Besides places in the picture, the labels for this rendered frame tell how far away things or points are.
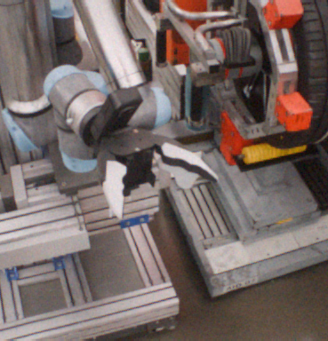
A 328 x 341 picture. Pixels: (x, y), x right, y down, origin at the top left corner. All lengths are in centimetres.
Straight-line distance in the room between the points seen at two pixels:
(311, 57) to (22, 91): 78
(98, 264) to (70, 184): 64
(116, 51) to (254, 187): 125
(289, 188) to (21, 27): 141
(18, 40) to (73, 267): 101
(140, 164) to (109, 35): 31
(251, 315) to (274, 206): 44
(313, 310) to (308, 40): 109
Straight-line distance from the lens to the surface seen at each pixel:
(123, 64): 94
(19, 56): 106
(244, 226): 206
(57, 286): 182
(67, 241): 129
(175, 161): 71
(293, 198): 209
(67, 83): 84
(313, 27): 143
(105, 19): 96
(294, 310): 204
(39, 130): 115
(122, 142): 71
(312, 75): 144
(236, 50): 141
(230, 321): 197
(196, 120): 151
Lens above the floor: 172
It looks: 45 degrees down
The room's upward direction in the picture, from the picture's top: straight up
